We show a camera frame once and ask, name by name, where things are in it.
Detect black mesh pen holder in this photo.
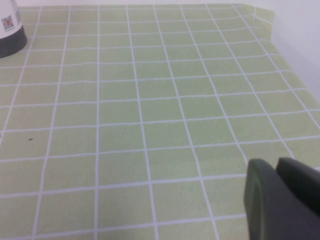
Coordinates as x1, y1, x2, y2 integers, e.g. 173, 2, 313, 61
0, 0, 28, 59

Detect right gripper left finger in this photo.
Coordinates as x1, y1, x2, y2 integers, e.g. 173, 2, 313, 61
243, 158, 320, 240

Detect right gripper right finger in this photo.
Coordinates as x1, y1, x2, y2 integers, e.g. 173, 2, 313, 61
274, 157, 320, 216

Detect green grid table mat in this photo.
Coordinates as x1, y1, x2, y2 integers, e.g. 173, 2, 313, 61
0, 3, 320, 240

